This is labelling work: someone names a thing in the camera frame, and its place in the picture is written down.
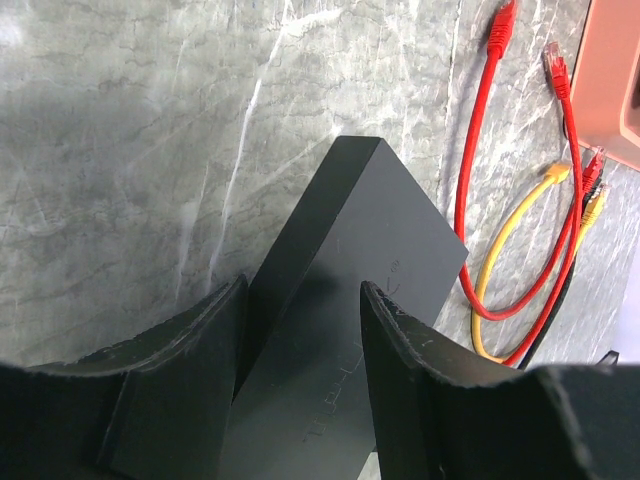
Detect black ethernet cable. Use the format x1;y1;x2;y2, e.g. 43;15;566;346
517;174;604;371

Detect orange ethernet cable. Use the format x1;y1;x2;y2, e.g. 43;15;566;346
471;162;611;365

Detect pink rectangular tray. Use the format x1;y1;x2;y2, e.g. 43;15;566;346
571;0;639;170

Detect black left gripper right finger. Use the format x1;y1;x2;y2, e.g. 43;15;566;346
360;282;639;479

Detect black network switch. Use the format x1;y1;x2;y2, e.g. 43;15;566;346
219;136;467;479

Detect red ethernet cable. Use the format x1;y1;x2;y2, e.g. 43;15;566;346
499;42;609;369
454;0;584;322

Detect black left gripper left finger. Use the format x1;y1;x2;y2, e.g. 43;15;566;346
1;277;248;479

